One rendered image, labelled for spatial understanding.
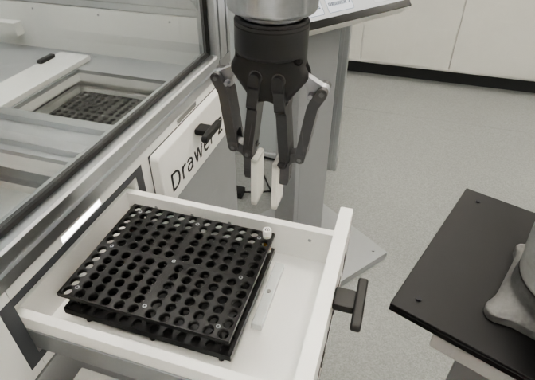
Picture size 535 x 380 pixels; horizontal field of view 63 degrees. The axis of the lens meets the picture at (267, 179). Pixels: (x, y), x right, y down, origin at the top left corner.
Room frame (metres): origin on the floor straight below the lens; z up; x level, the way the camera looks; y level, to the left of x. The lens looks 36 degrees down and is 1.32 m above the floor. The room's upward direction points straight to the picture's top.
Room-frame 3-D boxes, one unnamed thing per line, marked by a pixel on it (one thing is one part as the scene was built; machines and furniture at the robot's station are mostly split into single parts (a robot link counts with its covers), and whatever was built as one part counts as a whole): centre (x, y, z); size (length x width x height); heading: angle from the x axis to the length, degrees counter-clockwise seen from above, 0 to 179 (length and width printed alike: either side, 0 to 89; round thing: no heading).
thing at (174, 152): (0.73, 0.14, 0.87); 0.29 x 0.02 x 0.11; 163
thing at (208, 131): (0.72, 0.12, 0.91); 0.07 x 0.04 x 0.01; 163
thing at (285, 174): (0.43, -0.03, 1.02); 0.03 x 0.01 x 0.05; 73
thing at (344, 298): (0.32, -0.10, 0.91); 0.07 x 0.04 x 0.01; 163
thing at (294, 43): (0.44, 0.00, 1.15); 0.08 x 0.07 x 0.09; 73
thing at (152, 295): (0.39, 0.12, 0.87); 0.22 x 0.18 x 0.06; 73
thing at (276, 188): (0.44, -0.01, 1.00); 0.03 x 0.01 x 0.07; 163
